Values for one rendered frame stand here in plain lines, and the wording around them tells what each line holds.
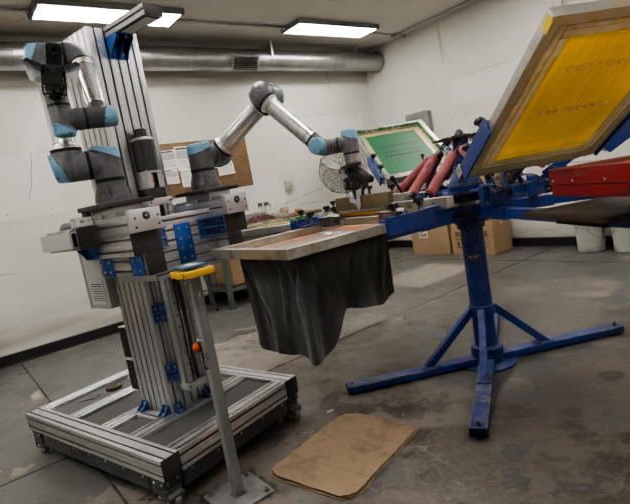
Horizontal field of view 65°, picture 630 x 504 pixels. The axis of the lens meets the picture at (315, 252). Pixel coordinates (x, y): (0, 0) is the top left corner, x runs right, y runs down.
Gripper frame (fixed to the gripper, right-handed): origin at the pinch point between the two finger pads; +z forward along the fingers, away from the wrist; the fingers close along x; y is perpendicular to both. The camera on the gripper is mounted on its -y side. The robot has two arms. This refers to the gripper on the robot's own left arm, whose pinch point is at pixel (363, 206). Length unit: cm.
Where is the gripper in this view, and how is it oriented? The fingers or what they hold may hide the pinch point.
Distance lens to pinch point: 230.0
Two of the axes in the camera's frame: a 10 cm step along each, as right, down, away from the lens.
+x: -7.8, 2.2, -5.9
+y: -6.1, 0.0, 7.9
